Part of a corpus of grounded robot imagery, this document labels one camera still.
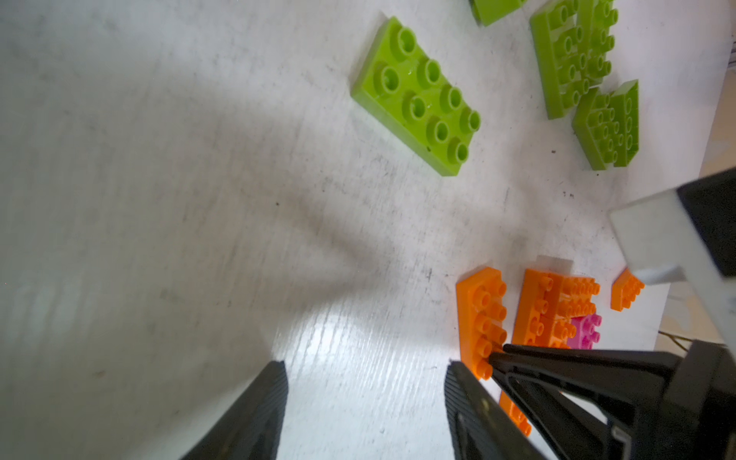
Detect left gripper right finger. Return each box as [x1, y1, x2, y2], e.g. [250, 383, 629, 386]
[444, 361, 544, 459]

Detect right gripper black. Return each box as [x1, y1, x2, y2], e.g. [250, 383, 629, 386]
[488, 340, 735, 459]

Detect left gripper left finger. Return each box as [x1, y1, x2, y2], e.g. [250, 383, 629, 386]
[183, 360, 289, 459]

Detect orange brick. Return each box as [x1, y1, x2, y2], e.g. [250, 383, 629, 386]
[456, 268, 508, 381]
[499, 392, 532, 437]
[558, 277, 601, 319]
[511, 268, 577, 349]
[611, 268, 646, 312]

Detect pink small square brick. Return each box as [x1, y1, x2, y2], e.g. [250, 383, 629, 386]
[567, 314, 603, 350]

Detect green brick lower centre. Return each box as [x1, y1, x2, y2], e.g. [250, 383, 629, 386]
[572, 80, 639, 171]

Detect green brick lower left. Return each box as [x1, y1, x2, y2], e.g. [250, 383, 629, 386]
[351, 16, 481, 176]

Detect green brick tilted centre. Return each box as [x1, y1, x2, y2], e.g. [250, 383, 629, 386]
[530, 0, 590, 120]

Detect green brick upper centre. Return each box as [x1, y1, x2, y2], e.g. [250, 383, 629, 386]
[577, 0, 619, 86]

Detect small green square brick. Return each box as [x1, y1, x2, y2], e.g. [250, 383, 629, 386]
[470, 0, 526, 27]

